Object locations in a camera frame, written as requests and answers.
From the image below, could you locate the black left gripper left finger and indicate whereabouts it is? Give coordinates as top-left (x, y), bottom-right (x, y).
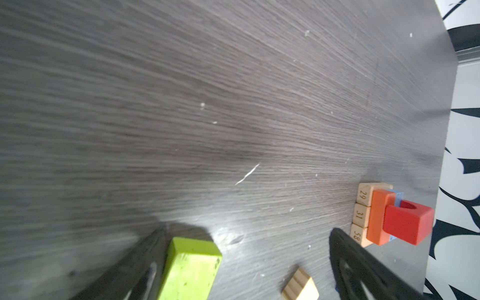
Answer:
top-left (72, 228), bottom-right (167, 300)

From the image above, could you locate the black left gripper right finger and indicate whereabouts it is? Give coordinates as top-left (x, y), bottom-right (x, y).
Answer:
top-left (329, 227), bottom-right (424, 300)

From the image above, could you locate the green wood block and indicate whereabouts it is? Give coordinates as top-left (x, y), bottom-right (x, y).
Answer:
top-left (158, 237), bottom-right (223, 300)

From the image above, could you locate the natural wood bar block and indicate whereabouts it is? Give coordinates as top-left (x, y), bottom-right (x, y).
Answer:
top-left (356, 182), bottom-right (393, 207)
top-left (350, 223), bottom-right (373, 248)
top-left (352, 203), bottom-right (371, 228)

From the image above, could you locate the red arch wood block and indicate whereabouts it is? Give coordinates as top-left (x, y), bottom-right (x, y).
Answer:
top-left (382, 200), bottom-right (435, 246)

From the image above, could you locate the orange rectangular wood block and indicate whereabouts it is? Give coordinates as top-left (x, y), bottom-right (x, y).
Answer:
top-left (367, 189), bottom-right (396, 246)

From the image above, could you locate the light blue rectangular block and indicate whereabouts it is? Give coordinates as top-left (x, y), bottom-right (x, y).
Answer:
top-left (388, 189), bottom-right (405, 242)

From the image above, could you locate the ribbed natural wood square block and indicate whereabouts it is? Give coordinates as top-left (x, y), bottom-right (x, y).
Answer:
top-left (281, 267), bottom-right (320, 300)

